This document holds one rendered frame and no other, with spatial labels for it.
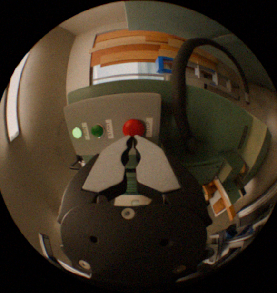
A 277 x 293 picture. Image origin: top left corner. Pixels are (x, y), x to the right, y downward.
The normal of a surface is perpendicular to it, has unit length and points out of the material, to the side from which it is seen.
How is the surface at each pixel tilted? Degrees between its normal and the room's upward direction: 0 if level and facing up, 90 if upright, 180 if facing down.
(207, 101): 90
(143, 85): 90
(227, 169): 0
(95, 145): 90
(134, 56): 87
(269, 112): 0
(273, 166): 0
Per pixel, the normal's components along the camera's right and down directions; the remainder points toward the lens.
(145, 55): -0.02, 0.51
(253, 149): -1.00, 0.03
